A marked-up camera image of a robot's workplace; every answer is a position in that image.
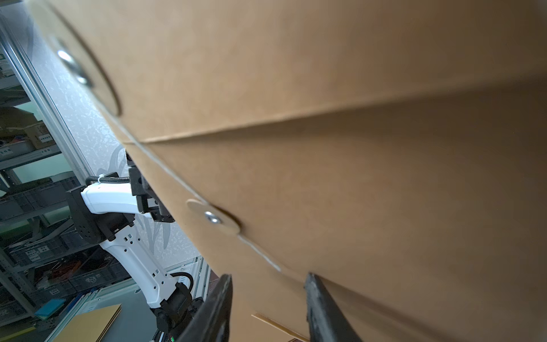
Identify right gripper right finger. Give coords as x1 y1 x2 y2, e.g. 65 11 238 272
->
304 273 362 342

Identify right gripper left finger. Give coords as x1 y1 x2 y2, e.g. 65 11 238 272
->
176 274 233 342

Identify brown file bag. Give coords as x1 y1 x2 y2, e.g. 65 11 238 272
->
252 313 310 342
26 1 546 341

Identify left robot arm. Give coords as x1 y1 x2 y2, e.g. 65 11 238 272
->
66 156 203 341

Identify tan board on floor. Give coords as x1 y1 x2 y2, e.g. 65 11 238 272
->
53 304 122 342

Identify background storage shelves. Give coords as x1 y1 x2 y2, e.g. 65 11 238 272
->
1 28 128 331

